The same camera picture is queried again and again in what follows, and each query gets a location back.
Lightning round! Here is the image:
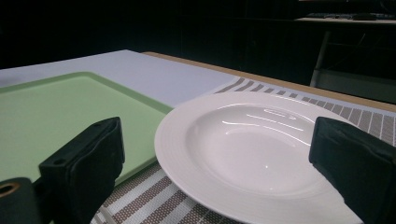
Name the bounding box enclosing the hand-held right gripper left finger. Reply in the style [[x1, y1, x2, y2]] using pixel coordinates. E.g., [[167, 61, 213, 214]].
[[38, 116, 126, 224]]

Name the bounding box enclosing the green cutting board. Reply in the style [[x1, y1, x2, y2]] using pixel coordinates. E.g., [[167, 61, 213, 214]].
[[0, 71, 174, 187]]

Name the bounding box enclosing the striped woven placemat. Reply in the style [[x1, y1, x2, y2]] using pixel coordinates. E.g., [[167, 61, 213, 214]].
[[89, 77, 396, 224]]

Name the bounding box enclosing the white deep plate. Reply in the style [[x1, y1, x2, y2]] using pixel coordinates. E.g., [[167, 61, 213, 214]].
[[154, 91, 364, 224]]

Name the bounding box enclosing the background desk with metal frame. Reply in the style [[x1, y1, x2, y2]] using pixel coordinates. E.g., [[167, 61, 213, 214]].
[[293, 12, 396, 105]]

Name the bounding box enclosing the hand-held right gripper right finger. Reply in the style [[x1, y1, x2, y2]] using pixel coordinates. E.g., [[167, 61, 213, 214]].
[[308, 116, 396, 224]]

